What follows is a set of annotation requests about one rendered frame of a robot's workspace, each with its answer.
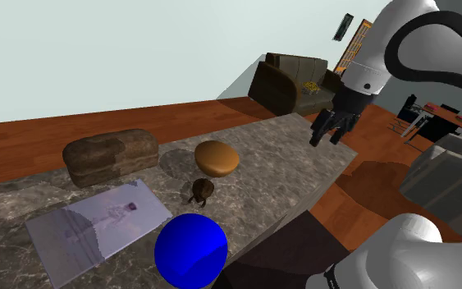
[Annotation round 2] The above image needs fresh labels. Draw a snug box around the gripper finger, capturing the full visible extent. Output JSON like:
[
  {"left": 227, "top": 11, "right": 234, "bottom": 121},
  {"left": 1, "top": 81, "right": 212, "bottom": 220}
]
[
  {"left": 329, "top": 120, "right": 355, "bottom": 146},
  {"left": 309, "top": 108, "right": 339, "bottom": 148}
]

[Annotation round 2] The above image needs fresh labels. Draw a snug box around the dark brown sofa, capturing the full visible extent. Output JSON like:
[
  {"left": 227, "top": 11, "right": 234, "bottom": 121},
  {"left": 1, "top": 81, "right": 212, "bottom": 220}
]
[{"left": 247, "top": 52, "right": 344, "bottom": 117}]

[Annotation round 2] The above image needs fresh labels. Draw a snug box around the orange framed window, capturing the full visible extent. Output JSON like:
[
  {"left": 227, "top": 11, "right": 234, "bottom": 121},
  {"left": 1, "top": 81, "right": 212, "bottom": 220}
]
[{"left": 333, "top": 18, "right": 374, "bottom": 77}]

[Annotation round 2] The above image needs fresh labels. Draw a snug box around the dining table with chairs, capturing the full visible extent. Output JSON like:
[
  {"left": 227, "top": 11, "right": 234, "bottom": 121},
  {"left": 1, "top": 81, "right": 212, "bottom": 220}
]
[{"left": 387, "top": 94, "right": 462, "bottom": 146}]

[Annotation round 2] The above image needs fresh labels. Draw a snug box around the round orange-brown bun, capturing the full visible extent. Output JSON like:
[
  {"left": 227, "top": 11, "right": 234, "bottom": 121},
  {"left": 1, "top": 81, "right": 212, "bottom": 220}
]
[{"left": 194, "top": 140, "right": 240, "bottom": 178}]

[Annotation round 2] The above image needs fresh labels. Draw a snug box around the grey sofa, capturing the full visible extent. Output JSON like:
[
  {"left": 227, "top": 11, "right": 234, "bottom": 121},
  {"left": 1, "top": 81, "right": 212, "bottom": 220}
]
[{"left": 399, "top": 133, "right": 462, "bottom": 241}]

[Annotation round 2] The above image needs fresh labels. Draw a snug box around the small dark brown figure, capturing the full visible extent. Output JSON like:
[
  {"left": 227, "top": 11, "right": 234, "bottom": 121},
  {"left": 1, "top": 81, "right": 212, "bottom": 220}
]
[{"left": 187, "top": 177, "right": 216, "bottom": 209}]

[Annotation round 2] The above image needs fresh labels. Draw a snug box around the blue ball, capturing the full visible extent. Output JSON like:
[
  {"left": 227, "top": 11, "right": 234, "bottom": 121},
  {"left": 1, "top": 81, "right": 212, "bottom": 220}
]
[{"left": 153, "top": 213, "right": 229, "bottom": 289}]

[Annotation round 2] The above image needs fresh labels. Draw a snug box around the brown bread loaf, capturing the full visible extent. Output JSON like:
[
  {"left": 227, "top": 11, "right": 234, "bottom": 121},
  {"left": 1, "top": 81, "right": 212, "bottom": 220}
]
[{"left": 62, "top": 128, "right": 159, "bottom": 189}]

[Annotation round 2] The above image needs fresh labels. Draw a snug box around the pale lilac book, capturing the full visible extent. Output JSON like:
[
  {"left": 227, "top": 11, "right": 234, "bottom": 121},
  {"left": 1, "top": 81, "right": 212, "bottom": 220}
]
[{"left": 25, "top": 178, "right": 174, "bottom": 289}]

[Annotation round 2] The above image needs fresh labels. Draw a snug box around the dark green wall picture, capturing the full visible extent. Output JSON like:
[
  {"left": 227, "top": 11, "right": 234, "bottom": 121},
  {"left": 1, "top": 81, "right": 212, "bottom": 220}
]
[{"left": 332, "top": 12, "right": 355, "bottom": 42}]

